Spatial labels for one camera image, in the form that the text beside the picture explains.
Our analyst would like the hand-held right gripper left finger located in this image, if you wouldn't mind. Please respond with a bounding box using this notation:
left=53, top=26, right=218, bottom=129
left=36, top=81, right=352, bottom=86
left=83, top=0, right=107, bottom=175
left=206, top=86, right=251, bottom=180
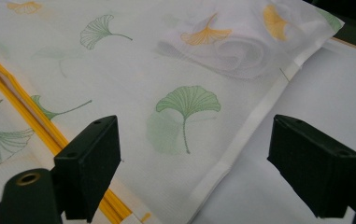
left=53, top=115, right=122, bottom=224

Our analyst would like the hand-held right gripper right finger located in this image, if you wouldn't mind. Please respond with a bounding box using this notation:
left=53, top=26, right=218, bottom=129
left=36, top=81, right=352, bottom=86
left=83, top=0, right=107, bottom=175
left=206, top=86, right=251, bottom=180
left=266, top=114, right=356, bottom=219

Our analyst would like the white leaf-print mesh laundry bag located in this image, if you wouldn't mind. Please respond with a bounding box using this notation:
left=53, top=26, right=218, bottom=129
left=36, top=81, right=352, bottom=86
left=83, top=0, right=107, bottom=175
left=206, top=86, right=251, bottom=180
left=0, top=0, right=346, bottom=224

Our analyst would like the white garment inside mesh bag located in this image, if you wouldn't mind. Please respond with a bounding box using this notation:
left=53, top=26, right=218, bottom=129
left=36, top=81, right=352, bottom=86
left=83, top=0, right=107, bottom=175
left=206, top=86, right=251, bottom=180
left=156, top=29, right=295, bottom=82

